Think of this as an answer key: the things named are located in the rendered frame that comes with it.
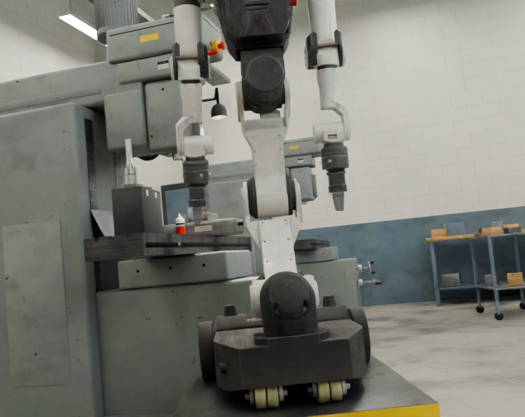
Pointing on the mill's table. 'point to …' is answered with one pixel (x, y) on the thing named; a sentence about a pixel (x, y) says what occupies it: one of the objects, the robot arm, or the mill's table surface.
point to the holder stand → (137, 209)
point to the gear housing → (145, 69)
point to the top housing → (154, 40)
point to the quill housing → (164, 115)
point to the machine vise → (220, 227)
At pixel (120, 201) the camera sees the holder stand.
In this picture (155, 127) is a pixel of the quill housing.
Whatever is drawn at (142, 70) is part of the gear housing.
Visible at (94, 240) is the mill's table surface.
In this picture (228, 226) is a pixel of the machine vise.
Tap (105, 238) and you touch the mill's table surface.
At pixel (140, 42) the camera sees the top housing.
